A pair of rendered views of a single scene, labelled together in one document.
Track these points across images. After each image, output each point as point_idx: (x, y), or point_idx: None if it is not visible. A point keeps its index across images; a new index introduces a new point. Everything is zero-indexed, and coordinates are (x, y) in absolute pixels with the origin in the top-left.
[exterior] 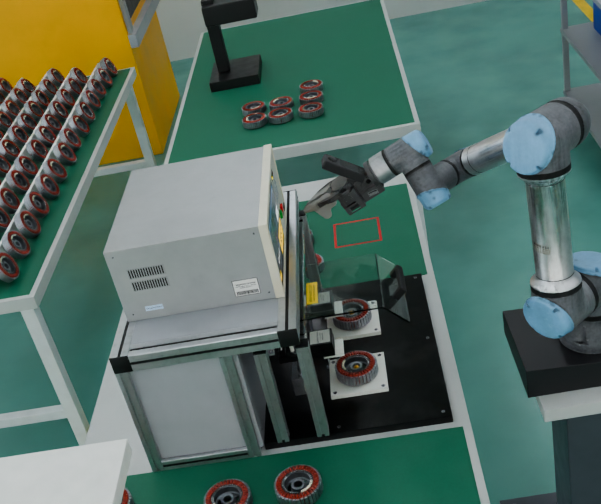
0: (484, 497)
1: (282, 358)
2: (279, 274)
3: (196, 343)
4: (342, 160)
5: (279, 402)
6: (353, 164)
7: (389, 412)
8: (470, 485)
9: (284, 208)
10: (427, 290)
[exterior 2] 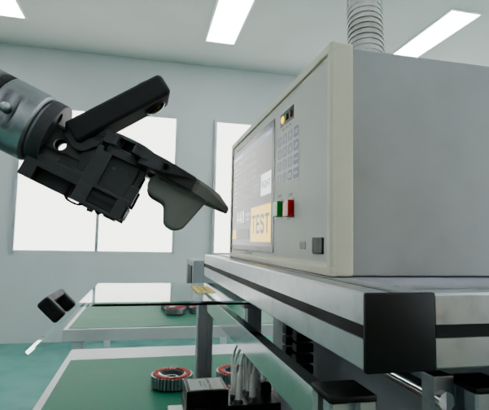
0: (39, 404)
1: None
2: (230, 220)
3: None
4: (119, 95)
5: (243, 363)
6: (93, 108)
7: None
8: (46, 409)
9: (312, 247)
10: None
